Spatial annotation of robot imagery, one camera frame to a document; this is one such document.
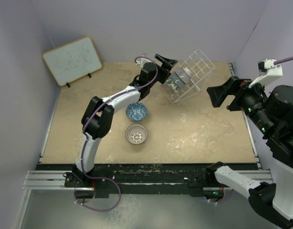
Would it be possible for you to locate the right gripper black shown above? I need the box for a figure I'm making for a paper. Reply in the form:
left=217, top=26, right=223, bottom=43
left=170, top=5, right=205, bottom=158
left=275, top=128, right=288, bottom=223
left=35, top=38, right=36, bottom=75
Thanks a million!
left=206, top=74, right=276, bottom=134

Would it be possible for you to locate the green leaf pattern bowl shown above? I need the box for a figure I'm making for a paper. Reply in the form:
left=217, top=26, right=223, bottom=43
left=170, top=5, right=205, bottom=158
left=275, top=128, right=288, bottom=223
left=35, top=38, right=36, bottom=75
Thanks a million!
left=166, top=78, right=179, bottom=93

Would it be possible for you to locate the blue floral pattern bowl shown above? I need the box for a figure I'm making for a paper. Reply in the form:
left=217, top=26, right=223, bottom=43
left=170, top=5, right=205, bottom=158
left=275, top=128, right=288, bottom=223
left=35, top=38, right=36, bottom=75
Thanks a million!
left=126, top=102, right=148, bottom=122

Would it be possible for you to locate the brown wheel pattern bowl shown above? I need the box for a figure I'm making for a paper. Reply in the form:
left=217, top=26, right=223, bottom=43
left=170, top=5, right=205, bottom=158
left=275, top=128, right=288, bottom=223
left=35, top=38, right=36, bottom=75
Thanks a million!
left=125, top=124, right=148, bottom=145

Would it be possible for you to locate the grey dotted red-rim bowl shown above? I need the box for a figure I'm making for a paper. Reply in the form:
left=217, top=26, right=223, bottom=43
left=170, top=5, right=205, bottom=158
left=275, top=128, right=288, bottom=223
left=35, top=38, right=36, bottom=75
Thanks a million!
left=170, top=73, right=185, bottom=88

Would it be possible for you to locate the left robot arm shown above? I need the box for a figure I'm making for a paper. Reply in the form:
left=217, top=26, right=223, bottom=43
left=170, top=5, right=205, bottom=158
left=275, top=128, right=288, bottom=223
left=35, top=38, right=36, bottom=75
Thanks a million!
left=72, top=54, right=178, bottom=187

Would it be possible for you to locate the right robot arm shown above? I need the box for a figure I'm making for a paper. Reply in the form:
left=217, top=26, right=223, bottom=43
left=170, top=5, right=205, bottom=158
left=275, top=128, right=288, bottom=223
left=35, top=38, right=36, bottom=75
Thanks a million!
left=206, top=76, right=293, bottom=229

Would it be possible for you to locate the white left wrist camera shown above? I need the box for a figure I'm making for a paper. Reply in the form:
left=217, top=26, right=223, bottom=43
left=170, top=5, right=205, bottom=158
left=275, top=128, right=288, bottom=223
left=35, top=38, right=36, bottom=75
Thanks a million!
left=135, top=57, right=151, bottom=68

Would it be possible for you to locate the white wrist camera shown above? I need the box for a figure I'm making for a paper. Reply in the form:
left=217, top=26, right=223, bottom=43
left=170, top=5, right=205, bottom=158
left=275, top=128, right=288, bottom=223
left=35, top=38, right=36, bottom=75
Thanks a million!
left=249, top=59, right=283, bottom=88
left=135, top=57, right=151, bottom=68

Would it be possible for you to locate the white wire dish rack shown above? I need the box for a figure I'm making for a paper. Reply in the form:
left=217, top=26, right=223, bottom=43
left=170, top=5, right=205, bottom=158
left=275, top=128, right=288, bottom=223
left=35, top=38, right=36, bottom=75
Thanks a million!
left=160, top=49, right=215, bottom=104

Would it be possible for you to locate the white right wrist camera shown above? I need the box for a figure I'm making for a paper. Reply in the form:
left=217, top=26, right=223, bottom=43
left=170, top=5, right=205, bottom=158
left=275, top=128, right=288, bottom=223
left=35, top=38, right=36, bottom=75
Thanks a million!
left=249, top=59, right=283, bottom=88

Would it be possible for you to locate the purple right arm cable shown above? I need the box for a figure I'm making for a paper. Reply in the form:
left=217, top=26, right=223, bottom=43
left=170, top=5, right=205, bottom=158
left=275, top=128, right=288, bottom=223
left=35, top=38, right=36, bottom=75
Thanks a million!
left=274, top=54, right=293, bottom=65

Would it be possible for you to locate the small whiteboard yellow frame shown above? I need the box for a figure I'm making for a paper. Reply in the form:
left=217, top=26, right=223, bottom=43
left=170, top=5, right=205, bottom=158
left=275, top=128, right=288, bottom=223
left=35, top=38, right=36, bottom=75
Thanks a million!
left=42, top=36, right=103, bottom=86

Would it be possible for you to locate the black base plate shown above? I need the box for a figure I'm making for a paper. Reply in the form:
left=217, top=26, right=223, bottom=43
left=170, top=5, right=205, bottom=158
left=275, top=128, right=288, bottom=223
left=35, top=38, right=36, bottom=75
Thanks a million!
left=36, top=163, right=259, bottom=199

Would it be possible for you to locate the aluminium frame rail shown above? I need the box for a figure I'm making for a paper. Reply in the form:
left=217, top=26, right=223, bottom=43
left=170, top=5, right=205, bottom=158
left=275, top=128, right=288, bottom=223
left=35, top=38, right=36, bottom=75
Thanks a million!
left=21, top=169, right=77, bottom=191

